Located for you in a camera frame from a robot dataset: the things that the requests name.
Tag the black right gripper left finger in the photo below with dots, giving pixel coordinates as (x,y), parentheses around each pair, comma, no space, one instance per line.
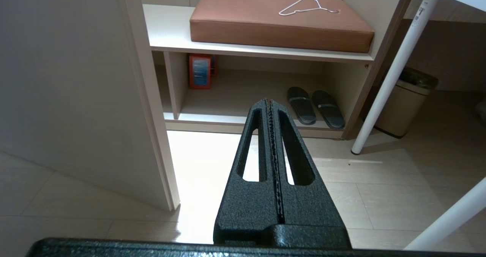
(246,211)

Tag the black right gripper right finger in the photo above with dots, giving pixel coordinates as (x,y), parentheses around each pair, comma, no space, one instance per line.
(307,207)

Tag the beige wooden door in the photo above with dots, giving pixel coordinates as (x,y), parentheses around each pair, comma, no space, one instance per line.
(76,78)

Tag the dark slipper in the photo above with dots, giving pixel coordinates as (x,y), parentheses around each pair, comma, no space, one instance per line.
(328,111)
(302,107)

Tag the beige waste bin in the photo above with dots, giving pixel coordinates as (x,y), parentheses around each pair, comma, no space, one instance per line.
(402,109)

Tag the orange box with blue label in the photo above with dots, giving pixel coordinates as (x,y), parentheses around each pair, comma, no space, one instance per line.
(200,73)

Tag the white table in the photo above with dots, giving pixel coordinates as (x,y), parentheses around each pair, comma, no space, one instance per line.
(395,67)

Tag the brown bench cushion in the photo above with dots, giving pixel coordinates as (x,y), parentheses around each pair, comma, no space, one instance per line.
(265,25)

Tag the beige wardrobe shelf unit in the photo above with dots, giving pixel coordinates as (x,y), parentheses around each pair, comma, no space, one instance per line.
(171,25)

